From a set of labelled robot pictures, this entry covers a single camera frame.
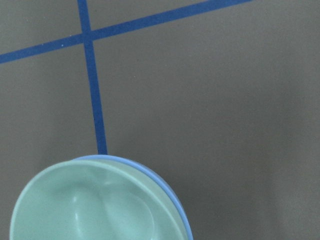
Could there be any blue bowl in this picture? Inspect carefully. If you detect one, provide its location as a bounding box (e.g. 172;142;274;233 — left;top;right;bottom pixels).
74;154;194;240

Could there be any green bowl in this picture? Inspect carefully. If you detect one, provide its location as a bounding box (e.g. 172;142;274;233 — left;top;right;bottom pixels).
9;159;192;240

